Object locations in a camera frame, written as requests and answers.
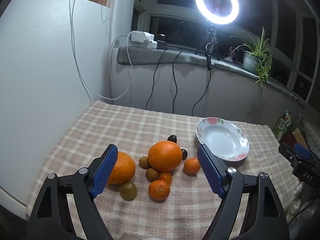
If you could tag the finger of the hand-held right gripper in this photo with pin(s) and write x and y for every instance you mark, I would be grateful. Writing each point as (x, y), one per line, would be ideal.
(301, 150)
(287, 153)

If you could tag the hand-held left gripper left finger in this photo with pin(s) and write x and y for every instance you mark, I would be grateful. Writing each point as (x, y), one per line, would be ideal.
(105, 171)

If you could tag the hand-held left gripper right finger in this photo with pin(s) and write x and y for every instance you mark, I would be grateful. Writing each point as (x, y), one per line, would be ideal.
(208, 170)

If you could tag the small tangerine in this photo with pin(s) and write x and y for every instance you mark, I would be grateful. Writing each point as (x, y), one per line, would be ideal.
(192, 166)
(159, 190)
(166, 178)

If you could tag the large dimpled orange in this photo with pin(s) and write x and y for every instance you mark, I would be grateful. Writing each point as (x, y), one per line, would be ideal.
(123, 168)

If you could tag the white floral plate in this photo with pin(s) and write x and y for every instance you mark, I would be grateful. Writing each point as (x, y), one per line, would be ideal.
(222, 140)

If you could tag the large smooth orange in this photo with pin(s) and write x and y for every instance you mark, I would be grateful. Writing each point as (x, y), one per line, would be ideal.
(165, 156)

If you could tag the white figurine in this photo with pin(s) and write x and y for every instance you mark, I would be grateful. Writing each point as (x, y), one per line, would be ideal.
(296, 200)

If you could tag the green snack packet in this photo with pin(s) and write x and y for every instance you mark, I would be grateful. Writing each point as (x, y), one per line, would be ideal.
(283, 124)

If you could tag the brown kiwi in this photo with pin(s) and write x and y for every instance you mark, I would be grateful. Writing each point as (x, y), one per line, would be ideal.
(128, 190)
(152, 174)
(144, 161)

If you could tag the beige checked tablecloth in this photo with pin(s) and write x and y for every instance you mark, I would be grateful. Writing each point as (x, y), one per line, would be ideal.
(100, 130)

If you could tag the potted spider plant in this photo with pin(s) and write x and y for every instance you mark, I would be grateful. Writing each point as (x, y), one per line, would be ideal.
(257, 57)

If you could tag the white refrigerator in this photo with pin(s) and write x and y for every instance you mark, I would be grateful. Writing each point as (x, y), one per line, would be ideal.
(37, 80)

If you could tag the small purple potted plant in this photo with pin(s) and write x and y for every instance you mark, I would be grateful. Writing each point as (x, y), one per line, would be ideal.
(231, 53)

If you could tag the black light tripod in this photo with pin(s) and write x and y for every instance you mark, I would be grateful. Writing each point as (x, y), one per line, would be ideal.
(211, 40)

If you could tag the black power adapter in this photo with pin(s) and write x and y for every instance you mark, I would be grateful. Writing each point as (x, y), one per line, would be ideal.
(162, 44)

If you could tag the window frame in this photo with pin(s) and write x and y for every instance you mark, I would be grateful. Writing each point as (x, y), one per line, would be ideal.
(275, 17)

